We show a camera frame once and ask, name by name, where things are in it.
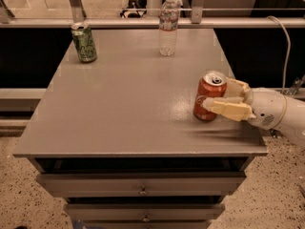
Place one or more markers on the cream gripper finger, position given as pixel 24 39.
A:
pixel 231 107
pixel 237 88

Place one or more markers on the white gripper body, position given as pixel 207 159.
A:
pixel 266 107

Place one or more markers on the red coke can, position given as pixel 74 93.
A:
pixel 211 84

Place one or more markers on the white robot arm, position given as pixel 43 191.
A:
pixel 292 124

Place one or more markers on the green soda can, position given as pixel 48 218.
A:
pixel 83 42

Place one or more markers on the clear plastic water bottle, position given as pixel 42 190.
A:
pixel 168 25

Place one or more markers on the grey drawer cabinet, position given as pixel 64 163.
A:
pixel 131 112

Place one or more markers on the top grey drawer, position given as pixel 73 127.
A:
pixel 141 185

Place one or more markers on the grey drawer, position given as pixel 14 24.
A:
pixel 143 212
pixel 141 185

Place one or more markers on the metal bracket clamp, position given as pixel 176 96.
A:
pixel 296 86

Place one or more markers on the metal railing frame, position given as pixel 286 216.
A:
pixel 144 13

